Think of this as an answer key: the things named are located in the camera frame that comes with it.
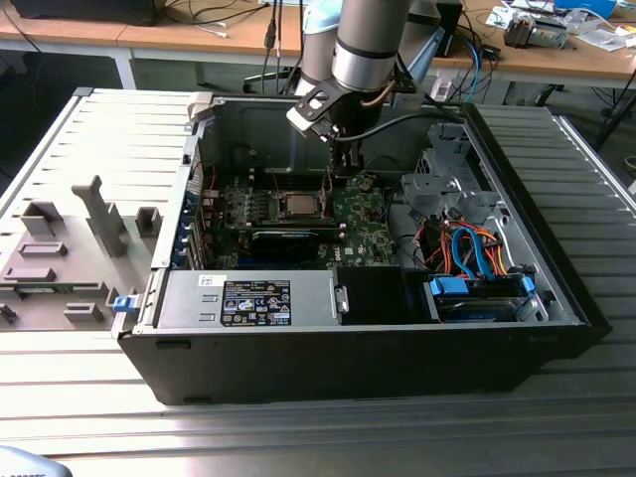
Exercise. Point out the blue box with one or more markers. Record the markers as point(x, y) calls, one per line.
point(586, 5)

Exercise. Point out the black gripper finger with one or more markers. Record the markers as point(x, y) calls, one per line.
point(350, 159)

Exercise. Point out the silver CPU cooler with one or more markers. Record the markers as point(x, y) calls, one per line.
point(526, 32)

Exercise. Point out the grey parts rack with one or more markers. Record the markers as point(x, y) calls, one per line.
point(107, 223)

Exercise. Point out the silver power supply unit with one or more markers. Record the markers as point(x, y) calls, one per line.
point(189, 298)

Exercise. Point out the green RAM stick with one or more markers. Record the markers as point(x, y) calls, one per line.
point(35, 289)

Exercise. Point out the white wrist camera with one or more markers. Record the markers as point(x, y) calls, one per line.
point(310, 111)

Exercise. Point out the silver drive cage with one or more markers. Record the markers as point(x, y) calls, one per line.
point(447, 194)

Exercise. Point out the grey rounded object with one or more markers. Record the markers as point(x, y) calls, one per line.
point(25, 464)

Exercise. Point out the CPU socket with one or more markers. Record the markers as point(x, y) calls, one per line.
point(278, 207)

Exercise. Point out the small white device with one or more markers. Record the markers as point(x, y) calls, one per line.
point(440, 89)

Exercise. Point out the blue plastic clip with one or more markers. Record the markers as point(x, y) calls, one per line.
point(124, 304)

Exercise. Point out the silver CPU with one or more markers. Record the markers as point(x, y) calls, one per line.
point(300, 205)

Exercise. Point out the black PC case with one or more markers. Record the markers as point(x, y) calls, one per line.
point(298, 363)

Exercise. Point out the green motherboard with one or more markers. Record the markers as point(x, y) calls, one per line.
point(367, 233)

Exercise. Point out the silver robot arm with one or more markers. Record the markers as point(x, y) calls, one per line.
point(367, 54)

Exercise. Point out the hard disk in blue carrier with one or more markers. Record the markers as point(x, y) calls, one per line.
point(477, 308)

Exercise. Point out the clear plastic bag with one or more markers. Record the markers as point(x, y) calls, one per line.
point(603, 37)

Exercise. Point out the wooden desk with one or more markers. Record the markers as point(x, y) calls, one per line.
point(546, 62)
point(74, 35)

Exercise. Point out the graphics card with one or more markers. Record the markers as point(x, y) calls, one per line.
point(283, 246)

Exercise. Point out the black equipment box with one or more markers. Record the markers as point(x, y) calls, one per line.
point(84, 10)

